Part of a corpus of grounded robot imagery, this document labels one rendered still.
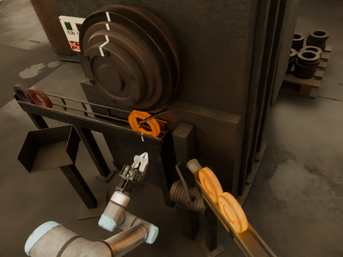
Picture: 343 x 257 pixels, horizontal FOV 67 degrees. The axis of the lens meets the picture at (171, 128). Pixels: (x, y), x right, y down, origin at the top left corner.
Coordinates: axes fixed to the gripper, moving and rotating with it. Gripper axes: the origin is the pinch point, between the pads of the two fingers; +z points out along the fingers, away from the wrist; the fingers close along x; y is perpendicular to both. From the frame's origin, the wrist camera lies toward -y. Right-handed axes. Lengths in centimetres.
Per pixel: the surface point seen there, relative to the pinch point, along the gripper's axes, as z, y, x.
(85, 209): -39, -67, 59
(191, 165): 5.5, -8.4, -19.5
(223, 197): -5.6, 6.3, -41.1
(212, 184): -1.8, 3.0, -34.4
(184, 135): 15.8, -0.2, -13.1
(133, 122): 15.9, -5.7, 18.7
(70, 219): -49, -64, 65
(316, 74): 162, -117, -62
